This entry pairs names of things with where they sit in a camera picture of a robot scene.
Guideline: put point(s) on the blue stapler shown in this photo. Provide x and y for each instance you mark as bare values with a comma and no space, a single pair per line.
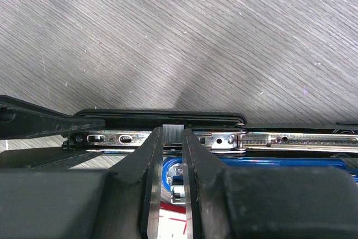
172,166

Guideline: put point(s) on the silver staple strip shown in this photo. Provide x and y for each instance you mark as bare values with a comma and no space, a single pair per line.
173,133

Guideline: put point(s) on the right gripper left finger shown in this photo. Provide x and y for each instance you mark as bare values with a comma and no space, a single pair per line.
120,202

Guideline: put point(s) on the red white staple box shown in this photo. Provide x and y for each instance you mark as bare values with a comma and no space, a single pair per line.
172,221

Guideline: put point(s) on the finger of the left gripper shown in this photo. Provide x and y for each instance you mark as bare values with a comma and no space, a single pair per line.
53,157
23,120

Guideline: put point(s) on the black stapler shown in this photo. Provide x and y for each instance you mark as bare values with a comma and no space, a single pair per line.
224,134

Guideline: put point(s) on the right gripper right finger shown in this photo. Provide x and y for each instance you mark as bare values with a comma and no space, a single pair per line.
257,202

